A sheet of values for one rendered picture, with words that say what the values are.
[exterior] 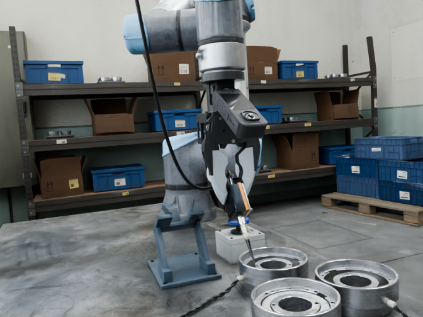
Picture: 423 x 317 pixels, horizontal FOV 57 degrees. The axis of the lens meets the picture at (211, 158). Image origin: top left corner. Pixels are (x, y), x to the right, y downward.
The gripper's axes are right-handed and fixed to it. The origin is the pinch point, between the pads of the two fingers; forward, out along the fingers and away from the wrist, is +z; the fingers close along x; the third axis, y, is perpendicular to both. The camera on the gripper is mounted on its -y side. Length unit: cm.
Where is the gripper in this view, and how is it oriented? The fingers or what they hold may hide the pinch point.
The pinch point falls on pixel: (234, 196)
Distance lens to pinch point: 64.5
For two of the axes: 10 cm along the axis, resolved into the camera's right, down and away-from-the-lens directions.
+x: -9.5, 0.9, -3.1
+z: 0.6, 9.9, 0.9
